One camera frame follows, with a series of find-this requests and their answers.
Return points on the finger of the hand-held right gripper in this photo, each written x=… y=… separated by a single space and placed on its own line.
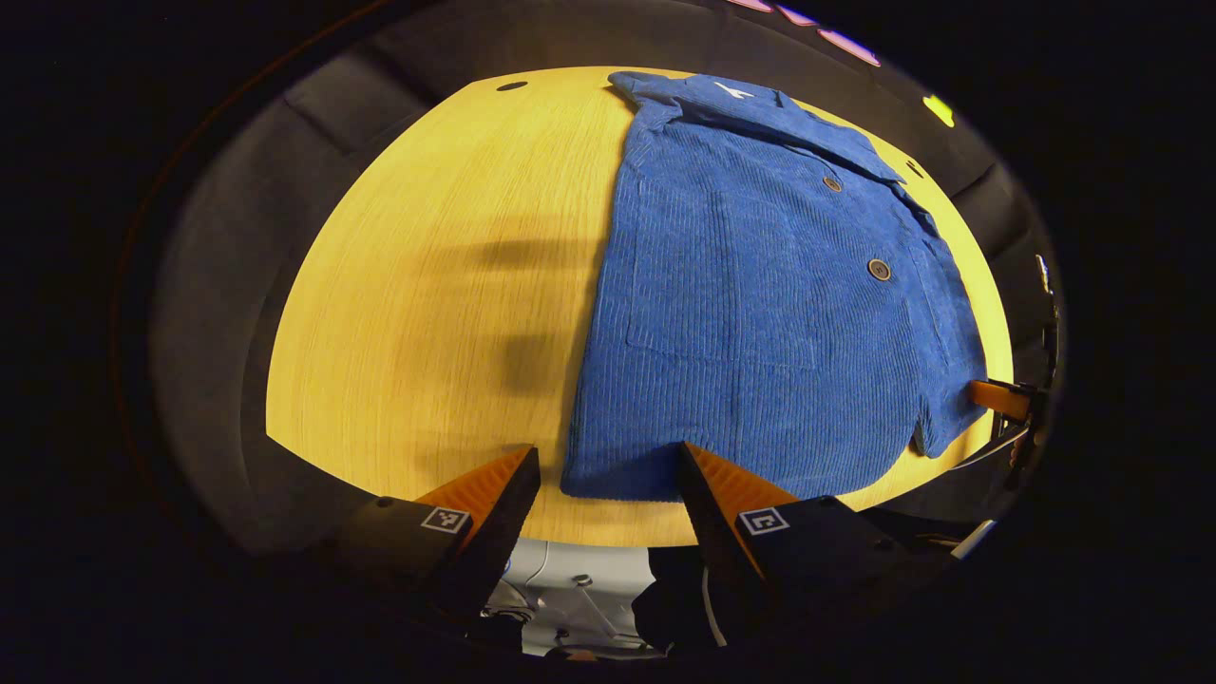
x=1002 y=399

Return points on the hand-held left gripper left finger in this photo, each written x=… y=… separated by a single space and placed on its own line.
x=503 y=532

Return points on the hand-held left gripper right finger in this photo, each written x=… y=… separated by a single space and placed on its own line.
x=708 y=522

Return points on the black backdrop cloth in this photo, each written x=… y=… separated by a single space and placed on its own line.
x=218 y=332

